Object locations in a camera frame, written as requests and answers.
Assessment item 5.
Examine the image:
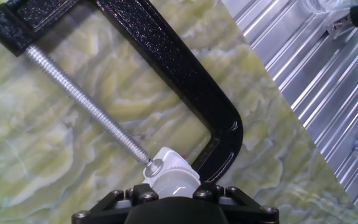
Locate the green marble pattern mat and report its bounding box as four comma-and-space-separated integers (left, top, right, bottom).
0, 0, 358, 224

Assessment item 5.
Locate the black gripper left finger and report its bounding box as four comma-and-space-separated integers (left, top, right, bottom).
71, 183, 160, 224

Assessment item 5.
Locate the white plug-in lamp socket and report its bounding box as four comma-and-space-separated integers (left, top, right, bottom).
142, 146, 201, 187

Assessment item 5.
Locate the black C-clamp with steel screw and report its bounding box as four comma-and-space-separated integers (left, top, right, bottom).
0, 0, 244, 184

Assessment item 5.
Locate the white LED light bulb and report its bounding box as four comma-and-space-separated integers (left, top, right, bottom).
152, 169, 201, 200

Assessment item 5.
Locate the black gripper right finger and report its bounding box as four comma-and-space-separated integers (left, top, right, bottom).
193, 182, 280, 224

